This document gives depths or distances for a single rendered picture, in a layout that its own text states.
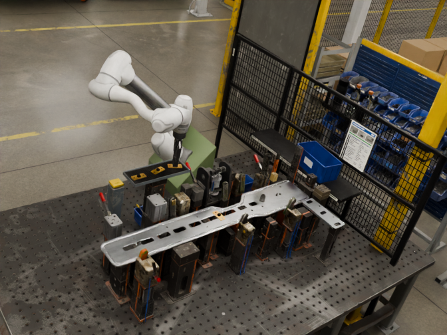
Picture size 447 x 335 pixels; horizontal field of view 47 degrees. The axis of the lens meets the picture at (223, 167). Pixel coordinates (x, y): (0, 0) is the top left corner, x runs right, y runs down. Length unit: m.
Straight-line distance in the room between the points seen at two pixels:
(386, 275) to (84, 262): 1.85
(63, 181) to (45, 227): 1.60
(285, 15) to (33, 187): 2.84
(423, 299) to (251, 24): 3.17
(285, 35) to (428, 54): 2.38
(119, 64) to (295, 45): 2.40
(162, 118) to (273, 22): 2.89
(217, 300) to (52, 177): 2.44
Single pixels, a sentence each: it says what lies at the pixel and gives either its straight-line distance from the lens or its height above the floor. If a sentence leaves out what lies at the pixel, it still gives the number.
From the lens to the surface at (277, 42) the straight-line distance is 5.31.
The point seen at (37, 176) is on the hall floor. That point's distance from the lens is 4.87.
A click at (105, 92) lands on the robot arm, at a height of 1.47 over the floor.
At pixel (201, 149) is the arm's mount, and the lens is 3.51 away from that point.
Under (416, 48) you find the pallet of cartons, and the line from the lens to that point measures 7.02.
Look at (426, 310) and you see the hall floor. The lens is 4.47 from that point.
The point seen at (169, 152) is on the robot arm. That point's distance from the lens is 3.40.
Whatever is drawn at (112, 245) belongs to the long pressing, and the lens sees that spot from 2.67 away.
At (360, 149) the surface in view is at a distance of 3.42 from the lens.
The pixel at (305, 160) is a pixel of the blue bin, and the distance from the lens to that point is 3.49.
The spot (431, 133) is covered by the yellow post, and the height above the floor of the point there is 1.61.
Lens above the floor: 2.81
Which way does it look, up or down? 32 degrees down
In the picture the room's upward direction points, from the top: 12 degrees clockwise
